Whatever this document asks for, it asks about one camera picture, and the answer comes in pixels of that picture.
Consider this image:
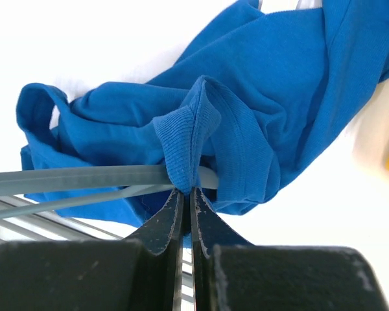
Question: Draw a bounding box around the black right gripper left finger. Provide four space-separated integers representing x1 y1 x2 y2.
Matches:
0 190 184 310

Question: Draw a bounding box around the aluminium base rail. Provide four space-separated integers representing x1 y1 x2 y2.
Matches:
0 196 195 310

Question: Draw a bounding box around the dark blue-grey hanger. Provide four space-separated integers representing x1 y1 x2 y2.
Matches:
0 163 220 222

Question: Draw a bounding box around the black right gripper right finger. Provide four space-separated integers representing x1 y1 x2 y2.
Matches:
190 188 389 311

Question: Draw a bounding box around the blue tank top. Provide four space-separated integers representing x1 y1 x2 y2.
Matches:
16 1 389 215

